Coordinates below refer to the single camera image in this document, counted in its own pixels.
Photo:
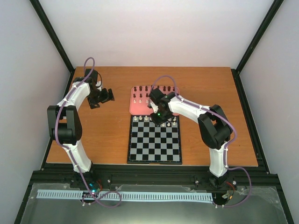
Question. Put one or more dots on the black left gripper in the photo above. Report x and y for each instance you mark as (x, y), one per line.
(92, 102)

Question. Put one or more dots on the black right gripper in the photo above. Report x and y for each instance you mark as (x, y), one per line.
(157, 122)

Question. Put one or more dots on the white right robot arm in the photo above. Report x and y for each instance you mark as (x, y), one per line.
(215, 129)

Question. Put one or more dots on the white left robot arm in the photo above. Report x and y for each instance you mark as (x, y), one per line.
(63, 118)

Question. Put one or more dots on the white pawn row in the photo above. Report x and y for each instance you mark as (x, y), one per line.
(168, 123)

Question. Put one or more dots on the pink piece tray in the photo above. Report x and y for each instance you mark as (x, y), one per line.
(140, 107)

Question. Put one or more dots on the black piece back row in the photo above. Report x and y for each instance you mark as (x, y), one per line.
(143, 89)

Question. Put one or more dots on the black and grey chessboard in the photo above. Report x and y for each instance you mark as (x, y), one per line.
(149, 144)

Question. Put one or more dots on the black aluminium frame rail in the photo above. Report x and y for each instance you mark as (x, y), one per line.
(111, 175)

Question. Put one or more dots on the light blue cable duct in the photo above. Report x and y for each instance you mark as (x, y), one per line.
(126, 196)

